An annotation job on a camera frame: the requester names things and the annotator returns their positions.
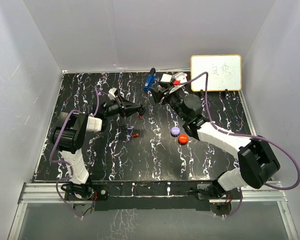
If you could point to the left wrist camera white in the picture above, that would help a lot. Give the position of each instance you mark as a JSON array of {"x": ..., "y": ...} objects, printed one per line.
[{"x": 112, "y": 93}]

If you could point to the blue stapler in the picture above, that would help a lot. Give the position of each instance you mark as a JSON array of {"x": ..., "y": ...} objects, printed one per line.
[{"x": 150, "y": 79}]

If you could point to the white whiteboard with wooden frame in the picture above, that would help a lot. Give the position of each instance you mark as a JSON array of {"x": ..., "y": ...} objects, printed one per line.
[{"x": 224, "y": 72}]

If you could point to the aluminium frame rail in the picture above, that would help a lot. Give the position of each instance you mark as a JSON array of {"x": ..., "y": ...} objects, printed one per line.
[{"x": 46, "y": 193}]

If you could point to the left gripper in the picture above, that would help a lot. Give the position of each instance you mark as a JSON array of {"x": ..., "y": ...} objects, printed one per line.
[{"x": 126, "y": 107}]

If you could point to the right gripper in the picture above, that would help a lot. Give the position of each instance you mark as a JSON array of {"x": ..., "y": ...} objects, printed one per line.
[{"x": 158, "y": 94}]

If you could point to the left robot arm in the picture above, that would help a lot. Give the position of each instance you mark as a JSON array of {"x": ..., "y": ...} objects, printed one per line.
[{"x": 69, "y": 134}]

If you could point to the white and green box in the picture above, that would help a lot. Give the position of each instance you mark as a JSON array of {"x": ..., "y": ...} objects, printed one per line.
[{"x": 166, "y": 78}]

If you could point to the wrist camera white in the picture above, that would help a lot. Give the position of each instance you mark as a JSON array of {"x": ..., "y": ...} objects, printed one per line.
[
  {"x": 112, "y": 93},
  {"x": 177, "y": 81}
]

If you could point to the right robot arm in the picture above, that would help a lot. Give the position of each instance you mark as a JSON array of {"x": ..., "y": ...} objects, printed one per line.
[{"x": 257, "y": 161}]

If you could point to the black earbud charging case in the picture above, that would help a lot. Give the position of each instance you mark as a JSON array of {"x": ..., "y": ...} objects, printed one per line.
[{"x": 142, "y": 110}]

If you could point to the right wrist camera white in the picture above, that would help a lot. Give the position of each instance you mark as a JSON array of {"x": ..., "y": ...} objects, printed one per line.
[{"x": 177, "y": 81}]

